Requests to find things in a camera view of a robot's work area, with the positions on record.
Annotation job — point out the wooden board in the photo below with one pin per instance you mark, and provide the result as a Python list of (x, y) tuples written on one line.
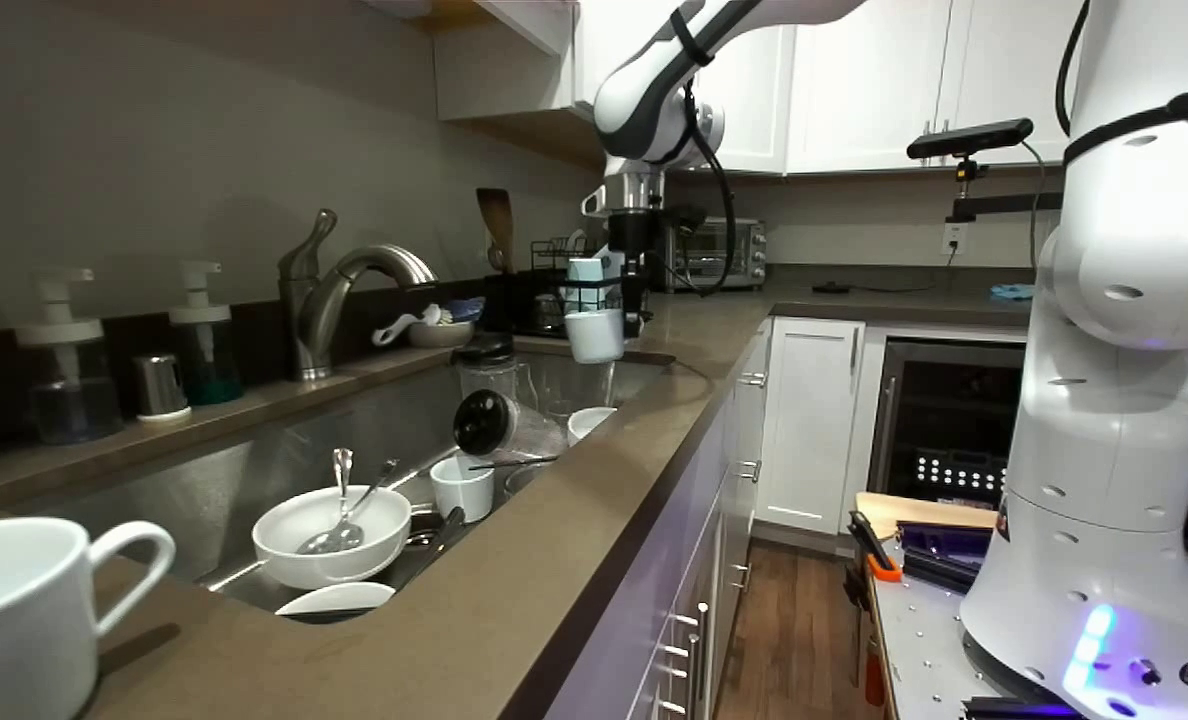
[(925, 511)]

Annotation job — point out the white lower cabinet door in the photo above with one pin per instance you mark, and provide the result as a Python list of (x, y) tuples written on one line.
[(810, 423)]

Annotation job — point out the black camera stand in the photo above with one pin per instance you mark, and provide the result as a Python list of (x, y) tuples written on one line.
[(1006, 207)]

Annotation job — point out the long steel fork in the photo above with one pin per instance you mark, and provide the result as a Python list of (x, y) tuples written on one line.
[(392, 486)]

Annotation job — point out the clear soap pump bottle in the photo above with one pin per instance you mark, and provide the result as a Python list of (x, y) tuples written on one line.
[(202, 355), (65, 386)]

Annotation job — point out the white ceramic cup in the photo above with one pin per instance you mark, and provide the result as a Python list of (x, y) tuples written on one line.
[(598, 328), (18, 612)]

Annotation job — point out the black stereo camera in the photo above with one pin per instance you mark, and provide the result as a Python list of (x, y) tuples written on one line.
[(972, 138)]

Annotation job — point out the silver toaster oven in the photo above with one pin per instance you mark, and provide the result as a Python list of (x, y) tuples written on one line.
[(749, 252)]

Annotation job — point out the lavender base cabinets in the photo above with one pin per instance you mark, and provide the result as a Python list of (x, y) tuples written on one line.
[(673, 560)]

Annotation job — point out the black wine cooler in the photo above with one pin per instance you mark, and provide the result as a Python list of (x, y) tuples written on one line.
[(944, 412)]

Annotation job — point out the small steel cup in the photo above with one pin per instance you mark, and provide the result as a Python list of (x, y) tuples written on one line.
[(158, 386)]

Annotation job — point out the steel spoon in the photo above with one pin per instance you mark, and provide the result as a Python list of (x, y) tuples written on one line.
[(343, 482)]

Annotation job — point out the small dish with brush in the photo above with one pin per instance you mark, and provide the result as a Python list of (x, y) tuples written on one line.
[(438, 328)]

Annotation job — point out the stainless steel sink basin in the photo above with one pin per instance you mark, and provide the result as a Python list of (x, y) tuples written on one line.
[(258, 452)]

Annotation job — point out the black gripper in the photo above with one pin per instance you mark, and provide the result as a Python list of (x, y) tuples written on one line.
[(633, 246)]

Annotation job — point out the wooden spatula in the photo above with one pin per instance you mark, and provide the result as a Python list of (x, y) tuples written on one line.
[(493, 225)]

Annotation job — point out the orange black hand tool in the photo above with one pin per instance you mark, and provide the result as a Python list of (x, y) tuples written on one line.
[(873, 550)]

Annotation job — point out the white plate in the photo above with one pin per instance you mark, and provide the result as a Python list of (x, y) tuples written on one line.
[(336, 599), (589, 423)]

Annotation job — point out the glass jar with black lid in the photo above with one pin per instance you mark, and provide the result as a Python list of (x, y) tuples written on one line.
[(482, 423)]

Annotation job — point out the brushed steel faucet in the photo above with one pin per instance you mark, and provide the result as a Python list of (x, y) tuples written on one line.
[(310, 304)]

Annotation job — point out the white wall outlet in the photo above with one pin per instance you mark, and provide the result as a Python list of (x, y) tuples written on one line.
[(955, 237)]

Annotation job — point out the white bowl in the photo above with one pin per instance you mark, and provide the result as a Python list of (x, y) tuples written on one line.
[(284, 543)]

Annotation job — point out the white upper cabinets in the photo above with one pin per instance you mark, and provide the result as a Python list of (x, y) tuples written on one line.
[(885, 80)]

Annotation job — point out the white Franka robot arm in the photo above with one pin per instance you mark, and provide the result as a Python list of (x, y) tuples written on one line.
[(1125, 402)]

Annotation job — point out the white speckled robot table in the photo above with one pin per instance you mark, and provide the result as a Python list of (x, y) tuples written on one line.
[(918, 654)]

